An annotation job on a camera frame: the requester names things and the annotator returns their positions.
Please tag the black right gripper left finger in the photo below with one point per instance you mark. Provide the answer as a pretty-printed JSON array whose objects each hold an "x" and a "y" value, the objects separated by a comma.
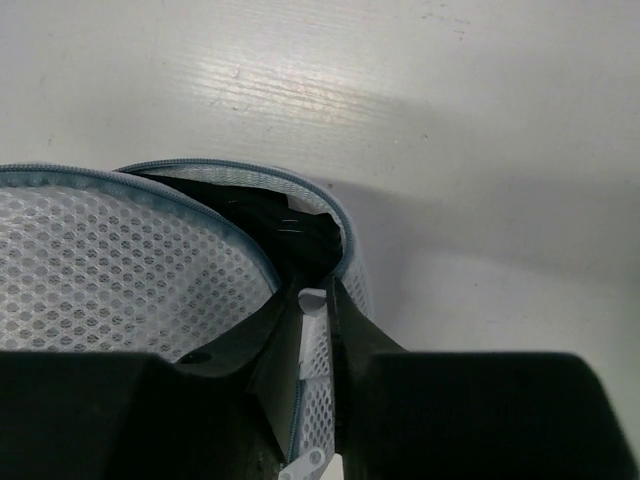
[{"x": 223, "y": 411}]

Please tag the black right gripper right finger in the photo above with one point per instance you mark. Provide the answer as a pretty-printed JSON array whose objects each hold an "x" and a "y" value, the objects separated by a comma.
[{"x": 468, "y": 415}]

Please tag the white zipper pull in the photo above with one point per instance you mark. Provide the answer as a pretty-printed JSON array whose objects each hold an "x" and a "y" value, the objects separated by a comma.
[{"x": 312, "y": 445}]

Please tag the black bra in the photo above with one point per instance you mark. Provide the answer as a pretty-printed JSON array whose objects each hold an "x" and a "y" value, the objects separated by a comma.
[{"x": 301, "y": 246}]

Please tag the white mesh laundry bag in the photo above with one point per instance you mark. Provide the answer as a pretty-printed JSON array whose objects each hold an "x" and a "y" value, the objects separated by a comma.
[{"x": 112, "y": 262}]

